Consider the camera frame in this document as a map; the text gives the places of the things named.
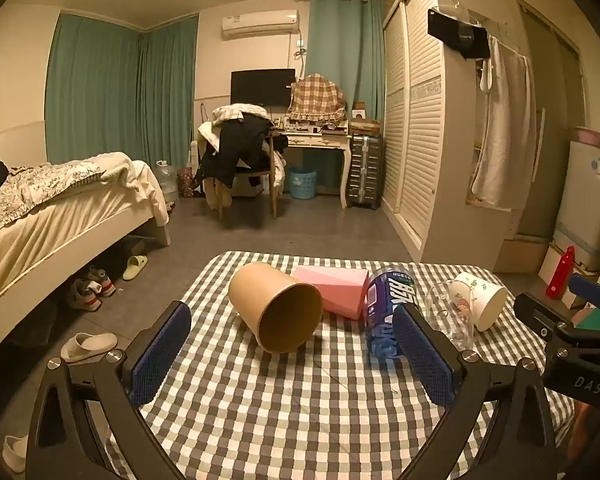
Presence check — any chair piled with clothes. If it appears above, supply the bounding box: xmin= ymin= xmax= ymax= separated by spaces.
xmin=196 ymin=103 xmax=287 ymax=210

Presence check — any checkered tablecloth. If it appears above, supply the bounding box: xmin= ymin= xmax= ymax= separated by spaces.
xmin=105 ymin=251 xmax=578 ymax=480

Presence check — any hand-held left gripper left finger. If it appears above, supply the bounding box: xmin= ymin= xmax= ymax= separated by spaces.
xmin=25 ymin=300 xmax=193 ymax=480

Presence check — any blue plastic bottle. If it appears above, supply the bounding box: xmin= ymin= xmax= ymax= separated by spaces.
xmin=365 ymin=266 xmax=420 ymax=359

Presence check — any blue plastic basket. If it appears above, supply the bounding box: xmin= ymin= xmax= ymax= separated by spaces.
xmin=287 ymin=166 xmax=318 ymax=200

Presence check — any dark floral bag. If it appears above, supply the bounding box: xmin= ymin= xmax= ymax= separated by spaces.
xmin=177 ymin=167 xmax=197 ymax=199

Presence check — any white desk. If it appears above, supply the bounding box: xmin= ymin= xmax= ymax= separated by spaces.
xmin=275 ymin=127 xmax=354 ymax=209

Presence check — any red bottle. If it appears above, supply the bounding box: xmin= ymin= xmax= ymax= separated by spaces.
xmin=545 ymin=245 xmax=577 ymax=300

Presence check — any person's right forearm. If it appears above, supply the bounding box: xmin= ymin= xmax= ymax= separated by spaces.
xmin=565 ymin=402 xmax=600 ymax=476

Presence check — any yellow slipper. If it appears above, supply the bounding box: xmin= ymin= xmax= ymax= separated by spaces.
xmin=122 ymin=254 xmax=149 ymax=282

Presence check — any clear water jug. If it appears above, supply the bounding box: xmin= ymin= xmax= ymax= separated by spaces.
xmin=154 ymin=160 xmax=180 ymax=205

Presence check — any patterned blanket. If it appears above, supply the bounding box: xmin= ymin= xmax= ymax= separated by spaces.
xmin=0 ymin=160 xmax=108 ymax=241

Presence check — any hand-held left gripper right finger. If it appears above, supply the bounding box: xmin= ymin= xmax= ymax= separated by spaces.
xmin=391 ymin=304 xmax=563 ymax=480

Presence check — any clear glass cup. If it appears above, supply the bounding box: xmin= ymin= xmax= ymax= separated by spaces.
xmin=424 ymin=282 xmax=476 ymax=351

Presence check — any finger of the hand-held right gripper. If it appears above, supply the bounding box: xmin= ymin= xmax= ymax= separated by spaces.
xmin=567 ymin=272 xmax=600 ymax=311
xmin=513 ymin=292 xmax=570 ymax=342

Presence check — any black television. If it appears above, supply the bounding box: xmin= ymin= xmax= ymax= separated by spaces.
xmin=230 ymin=68 xmax=297 ymax=109

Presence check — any white printed cup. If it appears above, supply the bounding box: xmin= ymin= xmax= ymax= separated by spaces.
xmin=450 ymin=272 xmax=508 ymax=332

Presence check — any bed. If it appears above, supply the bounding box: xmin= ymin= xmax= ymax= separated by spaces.
xmin=0 ymin=152 xmax=172 ymax=366

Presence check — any white louvered wardrobe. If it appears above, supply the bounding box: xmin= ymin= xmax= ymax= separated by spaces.
xmin=381 ymin=0 xmax=520 ymax=262

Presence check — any white towel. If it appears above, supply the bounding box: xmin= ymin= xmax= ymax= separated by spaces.
xmin=471 ymin=35 xmax=537 ymax=210

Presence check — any dark suitcase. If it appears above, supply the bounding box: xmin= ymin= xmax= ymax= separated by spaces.
xmin=346 ymin=134 xmax=384 ymax=210

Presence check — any brown box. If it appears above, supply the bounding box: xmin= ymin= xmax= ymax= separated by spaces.
xmin=347 ymin=118 xmax=383 ymax=136

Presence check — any green curtain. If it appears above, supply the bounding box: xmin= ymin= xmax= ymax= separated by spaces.
xmin=45 ymin=12 xmax=145 ymax=167
xmin=306 ymin=0 xmax=386 ymax=122
xmin=138 ymin=15 xmax=200 ymax=170

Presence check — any white air conditioner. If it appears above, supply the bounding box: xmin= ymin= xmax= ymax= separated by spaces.
xmin=222 ymin=9 xmax=301 ymax=41

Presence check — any white refrigerator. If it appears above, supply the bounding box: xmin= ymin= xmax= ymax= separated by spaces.
xmin=552 ymin=140 xmax=600 ymax=272

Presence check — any wooden chair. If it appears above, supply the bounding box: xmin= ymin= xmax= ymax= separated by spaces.
xmin=214 ymin=130 xmax=282 ymax=222

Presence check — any grey sneaker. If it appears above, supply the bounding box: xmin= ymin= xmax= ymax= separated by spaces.
xmin=67 ymin=280 xmax=103 ymax=311
xmin=87 ymin=266 xmax=117 ymax=297

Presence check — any brown paper cup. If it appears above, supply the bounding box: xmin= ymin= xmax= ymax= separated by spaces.
xmin=228 ymin=261 xmax=324 ymax=354

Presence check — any plaid cloth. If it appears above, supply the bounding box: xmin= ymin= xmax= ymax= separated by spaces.
xmin=286 ymin=74 xmax=350 ymax=125

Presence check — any pink box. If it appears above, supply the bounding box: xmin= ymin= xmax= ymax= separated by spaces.
xmin=294 ymin=267 xmax=371 ymax=321

